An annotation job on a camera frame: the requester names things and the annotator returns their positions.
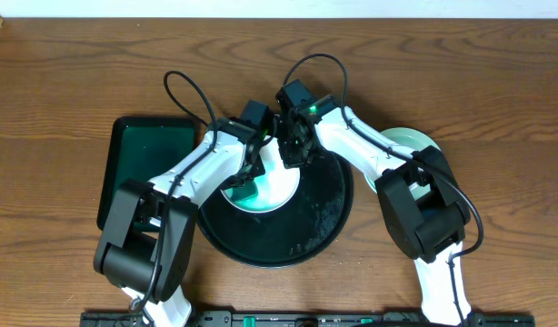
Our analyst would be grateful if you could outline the green sponge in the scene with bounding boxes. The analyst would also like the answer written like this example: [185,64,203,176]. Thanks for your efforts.
[231,182,258,203]

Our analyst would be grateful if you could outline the white plate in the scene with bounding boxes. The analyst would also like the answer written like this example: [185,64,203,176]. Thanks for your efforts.
[221,138,300,213]

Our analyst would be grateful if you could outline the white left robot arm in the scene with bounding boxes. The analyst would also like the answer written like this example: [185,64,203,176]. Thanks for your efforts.
[94,117,278,326]

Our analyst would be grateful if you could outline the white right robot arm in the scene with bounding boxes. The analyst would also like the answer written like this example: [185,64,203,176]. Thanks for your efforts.
[279,102,478,326]

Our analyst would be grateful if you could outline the round black tray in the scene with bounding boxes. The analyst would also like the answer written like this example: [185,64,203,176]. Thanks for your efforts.
[197,153,354,268]

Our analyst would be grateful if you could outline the dark green rectangular tray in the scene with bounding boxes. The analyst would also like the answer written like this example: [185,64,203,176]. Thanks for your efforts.
[96,116,196,229]

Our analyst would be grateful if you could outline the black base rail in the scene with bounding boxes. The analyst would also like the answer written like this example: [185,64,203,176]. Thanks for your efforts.
[79,311,535,327]

